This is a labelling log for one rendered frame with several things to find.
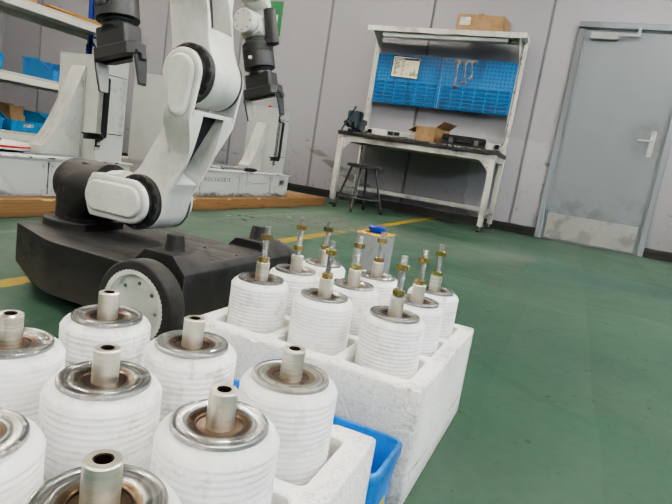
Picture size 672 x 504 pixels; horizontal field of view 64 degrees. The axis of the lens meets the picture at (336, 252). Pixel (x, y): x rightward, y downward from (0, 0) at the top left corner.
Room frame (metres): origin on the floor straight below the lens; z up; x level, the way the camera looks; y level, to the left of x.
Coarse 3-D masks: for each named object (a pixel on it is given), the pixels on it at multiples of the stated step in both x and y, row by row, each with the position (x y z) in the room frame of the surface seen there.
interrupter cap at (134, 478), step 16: (48, 480) 0.29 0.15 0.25; (64, 480) 0.29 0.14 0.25; (128, 480) 0.30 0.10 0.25; (144, 480) 0.30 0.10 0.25; (160, 480) 0.30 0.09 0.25; (32, 496) 0.27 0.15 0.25; (48, 496) 0.27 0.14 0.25; (64, 496) 0.28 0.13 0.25; (128, 496) 0.29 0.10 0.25; (144, 496) 0.29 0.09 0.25; (160, 496) 0.29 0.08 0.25
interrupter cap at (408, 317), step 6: (378, 306) 0.80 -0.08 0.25; (384, 306) 0.81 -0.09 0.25; (372, 312) 0.76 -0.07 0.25; (378, 312) 0.77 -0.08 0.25; (384, 312) 0.79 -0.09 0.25; (408, 312) 0.80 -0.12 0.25; (384, 318) 0.75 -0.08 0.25; (390, 318) 0.74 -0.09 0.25; (396, 318) 0.75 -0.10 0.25; (402, 318) 0.77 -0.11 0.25; (408, 318) 0.77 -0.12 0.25; (414, 318) 0.77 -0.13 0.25
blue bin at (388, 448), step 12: (336, 420) 0.69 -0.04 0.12; (348, 420) 0.69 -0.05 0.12; (360, 432) 0.67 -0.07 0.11; (372, 432) 0.67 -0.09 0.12; (384, 444) 0.66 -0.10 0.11; (396, 444) 0.65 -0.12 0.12; (384, 456) 0.66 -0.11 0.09; (396, 456) 0.62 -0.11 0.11; (372, 468) 0.66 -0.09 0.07; (384, 468) 0.58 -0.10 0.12; (372, 480) 0.56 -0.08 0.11; (384, 480) 0.61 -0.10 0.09; (372, 492) 0.57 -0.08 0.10; (384, 492) 0.62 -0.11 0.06
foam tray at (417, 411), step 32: (224, 320) 0.88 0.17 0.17; (288, 320) 0.90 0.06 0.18; (256, 352) 0.78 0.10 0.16; (352, 352) 0.79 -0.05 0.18; (448, 352) 0.86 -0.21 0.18; (352, 384) 0.72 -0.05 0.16; (384, 384) 0.70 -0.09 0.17; (416, 384) 0.70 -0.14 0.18; (448, 384) 0.87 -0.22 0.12; (352, 416) 0.71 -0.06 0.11; (384, 416) 0.69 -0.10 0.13; (416, 416) 0.68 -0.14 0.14; (448, 416) 0.94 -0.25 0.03; (416, 448) 0.71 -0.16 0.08
